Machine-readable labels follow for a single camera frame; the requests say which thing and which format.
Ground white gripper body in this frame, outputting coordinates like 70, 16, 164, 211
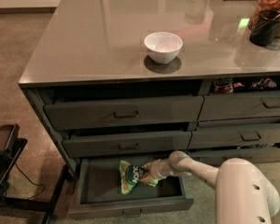
149, 159, 173, 180

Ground green rice chip bag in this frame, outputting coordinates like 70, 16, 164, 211
119, 161, 149, 194

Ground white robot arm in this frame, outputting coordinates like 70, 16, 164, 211
144, 151, 280, 224

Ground middle left grey drawer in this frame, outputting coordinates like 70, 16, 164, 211
63, 131, 191, 158

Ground open bottom left drawer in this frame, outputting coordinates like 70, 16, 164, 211
68, 153, 193, 219

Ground top left grey drawer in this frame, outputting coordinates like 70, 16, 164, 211
44, 96, 203, 130

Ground bottom right grey drawer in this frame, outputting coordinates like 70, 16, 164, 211
188, 147, 280, 166

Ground snack bag in drawer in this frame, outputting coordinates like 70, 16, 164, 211
214, 77, 233, 93

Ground top right grey drawer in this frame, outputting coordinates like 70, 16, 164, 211
199, 91, 280, 121

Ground grey kitchen island cabinet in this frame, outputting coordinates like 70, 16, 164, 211
20, 0, 280, 170

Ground white ceramic bowl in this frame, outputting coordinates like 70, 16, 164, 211
144, 32, 183, 63

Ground black cup with utensil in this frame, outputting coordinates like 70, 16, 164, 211
249, 9, 280, 47

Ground black cable on floor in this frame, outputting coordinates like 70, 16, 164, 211
3, 161, 47, 207

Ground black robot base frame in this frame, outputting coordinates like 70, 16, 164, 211
0, 124, 71, 224

